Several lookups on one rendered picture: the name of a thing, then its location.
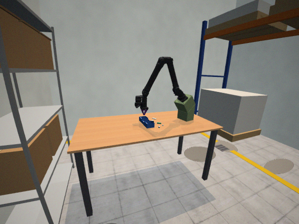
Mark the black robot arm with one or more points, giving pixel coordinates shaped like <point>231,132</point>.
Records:
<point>161,61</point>

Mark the blue rack of bins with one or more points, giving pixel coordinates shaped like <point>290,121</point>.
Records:
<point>146,122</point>

